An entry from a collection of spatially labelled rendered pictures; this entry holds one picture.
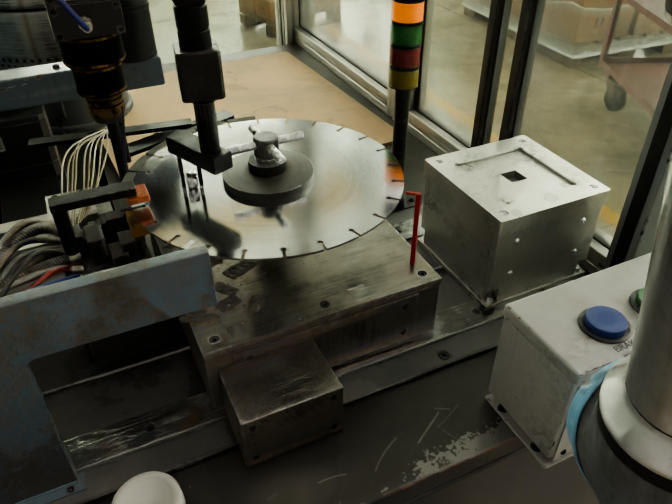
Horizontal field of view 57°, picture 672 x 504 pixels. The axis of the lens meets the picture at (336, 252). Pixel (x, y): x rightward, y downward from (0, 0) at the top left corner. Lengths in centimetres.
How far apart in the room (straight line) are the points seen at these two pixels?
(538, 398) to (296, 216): 32
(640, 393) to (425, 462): 31
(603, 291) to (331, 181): 33
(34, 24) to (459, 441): 101
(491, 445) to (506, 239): 26
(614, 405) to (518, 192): 44
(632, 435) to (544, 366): 20
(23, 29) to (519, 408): 105
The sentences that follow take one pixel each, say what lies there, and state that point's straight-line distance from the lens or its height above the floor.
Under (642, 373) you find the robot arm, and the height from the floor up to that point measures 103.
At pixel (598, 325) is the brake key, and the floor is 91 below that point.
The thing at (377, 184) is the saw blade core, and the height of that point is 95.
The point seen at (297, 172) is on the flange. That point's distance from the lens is 74.
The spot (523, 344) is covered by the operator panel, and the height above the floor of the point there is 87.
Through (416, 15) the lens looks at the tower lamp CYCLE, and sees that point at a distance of 92.
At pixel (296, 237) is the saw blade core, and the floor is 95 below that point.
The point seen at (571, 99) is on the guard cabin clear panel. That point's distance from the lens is 97.
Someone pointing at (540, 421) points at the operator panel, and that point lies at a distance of 70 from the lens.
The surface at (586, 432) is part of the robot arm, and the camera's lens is 54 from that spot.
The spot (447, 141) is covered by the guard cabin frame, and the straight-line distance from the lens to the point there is 121.
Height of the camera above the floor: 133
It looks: 37 degrees down
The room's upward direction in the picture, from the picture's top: straight up
